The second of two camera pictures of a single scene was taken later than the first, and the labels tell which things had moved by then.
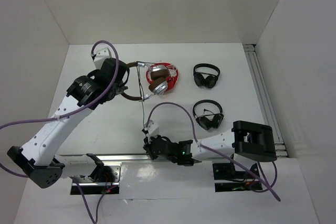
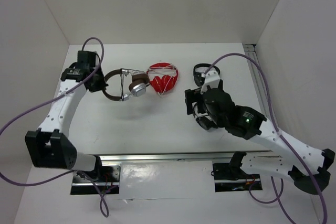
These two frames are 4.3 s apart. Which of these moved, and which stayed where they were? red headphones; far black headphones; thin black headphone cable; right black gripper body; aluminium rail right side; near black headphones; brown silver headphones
Moved: brown silver headphones; thin black headphone cable; right black gripper body
Stayed: near black headphones; aluminium rail right side; far black headphones; red headphones
